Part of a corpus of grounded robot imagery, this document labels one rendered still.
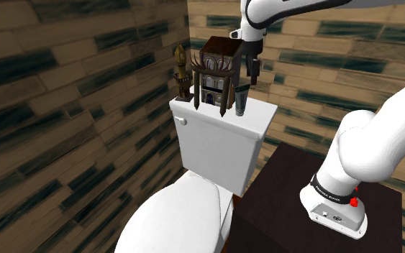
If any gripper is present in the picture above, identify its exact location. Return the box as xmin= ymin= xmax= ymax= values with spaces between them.
xmin=242 ymin=39 xmax=264 ymax=86

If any brown building model with horns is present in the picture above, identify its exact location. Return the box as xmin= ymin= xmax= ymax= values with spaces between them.
xmin=190 ymin=36 xmax=245 ymax=119

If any grey tube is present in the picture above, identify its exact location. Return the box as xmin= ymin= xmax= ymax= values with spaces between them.
xmin=234 ymin=83 xmax=251 ymax=117

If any golden tower figure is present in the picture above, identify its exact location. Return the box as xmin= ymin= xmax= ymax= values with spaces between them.
xmin=173 ymin=42 xmax=194 ymax=103

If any white toilet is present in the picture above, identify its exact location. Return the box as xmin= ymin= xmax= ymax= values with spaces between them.
xmin=114 ymin=93 xmax=278 ymax=253

